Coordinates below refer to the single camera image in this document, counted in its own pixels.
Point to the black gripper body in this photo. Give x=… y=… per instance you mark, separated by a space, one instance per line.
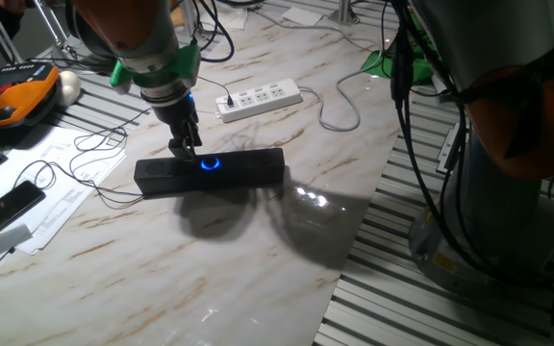
x=176 y=115

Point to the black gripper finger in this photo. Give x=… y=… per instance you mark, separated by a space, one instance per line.
x=182 y=149
x=195 y=134

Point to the blue-lit speaker knob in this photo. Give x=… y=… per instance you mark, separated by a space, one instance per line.
x=210 y=164

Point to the black speaker bar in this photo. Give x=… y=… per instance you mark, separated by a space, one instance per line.
x=248 y=173

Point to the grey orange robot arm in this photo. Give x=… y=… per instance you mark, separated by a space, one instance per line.
x=498 y=216

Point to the bare human hand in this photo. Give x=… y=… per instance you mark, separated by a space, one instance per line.
x=12 y=5

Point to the white three-socket power strip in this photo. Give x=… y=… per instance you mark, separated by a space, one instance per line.
x=262 y=98

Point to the white computer mouse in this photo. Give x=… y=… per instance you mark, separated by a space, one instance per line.
x=68 y=86

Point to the black filament spool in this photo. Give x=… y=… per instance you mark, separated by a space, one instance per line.
x=82 y=33

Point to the white printed paper sheets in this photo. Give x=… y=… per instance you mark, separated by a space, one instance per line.
x=65 y=202

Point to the orange black teach pendant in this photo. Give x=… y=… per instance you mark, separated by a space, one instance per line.
x=22 y=93

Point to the white card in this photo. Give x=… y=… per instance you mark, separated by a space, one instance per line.
x=302 y=17

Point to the black smartphone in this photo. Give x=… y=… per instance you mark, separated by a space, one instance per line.
x=5 y=209

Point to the green cloth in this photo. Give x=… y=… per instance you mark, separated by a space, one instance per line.
x=378 y=65

